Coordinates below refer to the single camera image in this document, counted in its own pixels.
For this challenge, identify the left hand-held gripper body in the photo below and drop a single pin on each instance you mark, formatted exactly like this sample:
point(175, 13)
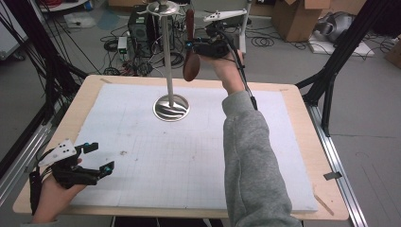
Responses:
point(72, 176)

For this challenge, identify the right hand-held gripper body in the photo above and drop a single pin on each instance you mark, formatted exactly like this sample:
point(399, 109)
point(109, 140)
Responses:
point(214, 47)

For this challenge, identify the brown wooden spoon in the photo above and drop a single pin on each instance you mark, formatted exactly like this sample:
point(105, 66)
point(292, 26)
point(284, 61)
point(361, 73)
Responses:
point(191, 66)

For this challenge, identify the silver metal stand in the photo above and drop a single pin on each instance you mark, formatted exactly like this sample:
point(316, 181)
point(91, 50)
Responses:
point(171, 108)

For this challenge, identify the person's left hand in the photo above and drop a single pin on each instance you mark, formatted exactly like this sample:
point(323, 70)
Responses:
point(53, 198)

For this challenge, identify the person's right hand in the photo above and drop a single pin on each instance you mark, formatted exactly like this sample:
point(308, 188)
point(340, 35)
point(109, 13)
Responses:
point(230, 74)

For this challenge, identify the black computer tower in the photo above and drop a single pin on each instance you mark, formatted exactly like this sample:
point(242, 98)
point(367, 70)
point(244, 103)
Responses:
point(142, 28)

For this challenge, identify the small white electronics box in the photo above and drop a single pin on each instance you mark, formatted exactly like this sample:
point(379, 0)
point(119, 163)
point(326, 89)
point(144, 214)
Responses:
point(122, 45)

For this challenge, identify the white grid mat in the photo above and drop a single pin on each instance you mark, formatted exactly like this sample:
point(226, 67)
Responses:
point(176, 164)

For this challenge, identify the open cardboard box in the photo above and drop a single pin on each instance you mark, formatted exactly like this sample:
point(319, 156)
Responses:
point(296, 19)

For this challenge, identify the grey bag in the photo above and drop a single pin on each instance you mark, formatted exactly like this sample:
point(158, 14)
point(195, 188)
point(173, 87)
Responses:
point(335, 26)

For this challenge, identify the white floor board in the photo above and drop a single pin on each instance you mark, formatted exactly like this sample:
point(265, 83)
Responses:
point(353, 48)

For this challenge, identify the black tape strip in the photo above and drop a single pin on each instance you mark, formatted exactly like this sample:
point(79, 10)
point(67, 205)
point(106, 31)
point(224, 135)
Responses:
point(332, 176)

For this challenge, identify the white stand post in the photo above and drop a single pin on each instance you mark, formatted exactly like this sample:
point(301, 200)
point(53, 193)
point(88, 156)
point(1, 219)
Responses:
point(244, 34)

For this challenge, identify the aluminium rail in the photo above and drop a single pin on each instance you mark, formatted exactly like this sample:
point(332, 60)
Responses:
point(22, 157)
point(337, 164)

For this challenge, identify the black metal frame struts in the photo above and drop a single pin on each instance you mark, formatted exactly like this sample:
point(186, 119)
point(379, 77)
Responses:
point(53, 78)
point(329, 82)

